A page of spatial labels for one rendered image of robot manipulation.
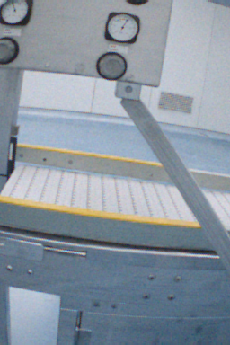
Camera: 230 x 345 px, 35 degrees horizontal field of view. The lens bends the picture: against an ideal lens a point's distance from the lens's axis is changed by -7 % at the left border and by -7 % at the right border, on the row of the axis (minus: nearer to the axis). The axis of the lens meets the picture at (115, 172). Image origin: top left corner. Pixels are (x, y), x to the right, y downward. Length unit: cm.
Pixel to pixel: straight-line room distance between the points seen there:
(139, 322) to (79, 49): 47
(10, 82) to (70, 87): 485
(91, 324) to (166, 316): 13
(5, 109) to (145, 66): 41
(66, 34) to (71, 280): 34
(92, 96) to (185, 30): 181
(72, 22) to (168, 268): 36
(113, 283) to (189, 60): 553
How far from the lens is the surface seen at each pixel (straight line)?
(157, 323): 69
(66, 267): 54
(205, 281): 59
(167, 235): 52
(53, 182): 69
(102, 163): 76
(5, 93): 77
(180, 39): 592
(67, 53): 42
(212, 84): 617
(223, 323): 73
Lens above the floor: 106
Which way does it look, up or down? 18 degrees down
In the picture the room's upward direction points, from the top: 10 degrees clockwise
